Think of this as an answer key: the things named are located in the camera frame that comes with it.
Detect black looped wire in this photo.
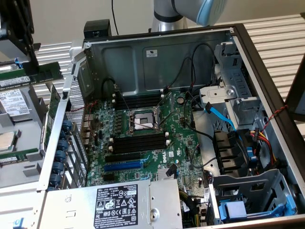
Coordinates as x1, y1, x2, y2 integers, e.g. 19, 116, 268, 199
191, 42, 219, 94

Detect black wire bundle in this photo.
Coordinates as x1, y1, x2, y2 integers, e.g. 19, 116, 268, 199
102, 77, 117, 96

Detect black box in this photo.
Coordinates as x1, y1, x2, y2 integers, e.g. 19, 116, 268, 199
83, 19, 112, 40

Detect open grey PC case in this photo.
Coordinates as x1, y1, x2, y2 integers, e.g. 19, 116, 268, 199
37, 22, 305, 229

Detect grey parts rack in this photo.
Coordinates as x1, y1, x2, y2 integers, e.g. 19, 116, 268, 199
0, 82, 52, 189

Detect hard disk with white label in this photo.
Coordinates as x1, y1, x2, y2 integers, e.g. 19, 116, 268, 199
0, 87, 33, 117

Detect blue flat data wire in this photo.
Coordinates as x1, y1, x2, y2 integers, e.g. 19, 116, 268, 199
204, 102, 239, 132

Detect blue expansion slot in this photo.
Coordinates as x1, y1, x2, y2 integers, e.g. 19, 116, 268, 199
103, 160, 144, 172

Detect thick black wire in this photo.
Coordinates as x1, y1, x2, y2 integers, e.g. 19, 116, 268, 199
183, 92, 215, 141

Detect green graphics card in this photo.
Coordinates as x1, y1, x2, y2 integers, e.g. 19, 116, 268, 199
44, 82, 62, 150

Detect grey chipset heatsink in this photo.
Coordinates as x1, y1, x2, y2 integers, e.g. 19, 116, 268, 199
156, 168, 178, 181

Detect grey disk bay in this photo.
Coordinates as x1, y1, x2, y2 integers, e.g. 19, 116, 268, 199
209, 168, 298, 225

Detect blue disk caddy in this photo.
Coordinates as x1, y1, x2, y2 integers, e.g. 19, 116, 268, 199
218, 190, 298, 222

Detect thin red wire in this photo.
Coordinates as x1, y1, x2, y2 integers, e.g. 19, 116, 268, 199
71, 100, 98, 113

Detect light grey metal panel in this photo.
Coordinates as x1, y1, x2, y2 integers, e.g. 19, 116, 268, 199
0, 185, 47, 229

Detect power supply wire bundle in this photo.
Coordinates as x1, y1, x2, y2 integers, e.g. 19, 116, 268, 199
178, 189, 209, 227

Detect green motherboard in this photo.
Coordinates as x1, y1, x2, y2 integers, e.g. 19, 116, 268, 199
81, 89, 208, 189

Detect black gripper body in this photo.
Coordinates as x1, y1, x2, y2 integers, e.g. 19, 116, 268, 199
0, 0, 34, 40

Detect CPU socket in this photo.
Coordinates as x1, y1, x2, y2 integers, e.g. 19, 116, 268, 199
128, 104, 165, 134

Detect red black twisted wire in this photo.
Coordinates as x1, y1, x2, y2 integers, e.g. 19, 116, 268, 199
261, 104, 289, 134

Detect long black expansion slot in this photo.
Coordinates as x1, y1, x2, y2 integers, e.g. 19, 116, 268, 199
104, 152, 142, 163

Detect silver optical drive bay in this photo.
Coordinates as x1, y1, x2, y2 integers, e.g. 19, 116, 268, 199
199, 42, 263, 127

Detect blue cable connector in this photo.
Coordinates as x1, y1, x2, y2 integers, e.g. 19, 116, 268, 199
246, 146, 257, 164

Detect silver power supply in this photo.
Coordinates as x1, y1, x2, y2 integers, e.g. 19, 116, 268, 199
39, 178, 183, 229

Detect silver CPU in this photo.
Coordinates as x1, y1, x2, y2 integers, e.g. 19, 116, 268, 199
0, 130, 18, 152

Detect black fan shroud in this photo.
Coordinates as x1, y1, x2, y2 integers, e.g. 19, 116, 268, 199
213, 130, 251, 175

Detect long black arm cable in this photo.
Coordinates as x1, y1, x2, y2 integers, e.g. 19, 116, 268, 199
111, 0, 120, 36

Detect black RAM slot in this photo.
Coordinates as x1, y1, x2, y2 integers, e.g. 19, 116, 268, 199
116, 101, 165, 111
112, 132, 170, 143
111, 140, 170, 151
111, 136, 170, 147
116, 98, 165, 107
115, 92, 165, 101
116, 94, 165, 104
110, 144, 171, 155

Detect silver socket cover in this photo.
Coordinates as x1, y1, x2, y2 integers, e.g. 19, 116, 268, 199
154, 92, 173, 128

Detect green RAM stick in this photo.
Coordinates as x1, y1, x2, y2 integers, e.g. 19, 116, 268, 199
0, 147, 39, 165
0, 61, 64, 88

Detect small blue latch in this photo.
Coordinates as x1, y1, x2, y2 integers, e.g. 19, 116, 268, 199
13, 218, 26, 229

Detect red yellow power wires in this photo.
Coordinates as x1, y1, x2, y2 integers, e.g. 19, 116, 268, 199
250, 127, 278, 167

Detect dark framed panel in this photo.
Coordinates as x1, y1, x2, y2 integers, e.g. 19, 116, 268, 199
285, 54, 305, 122

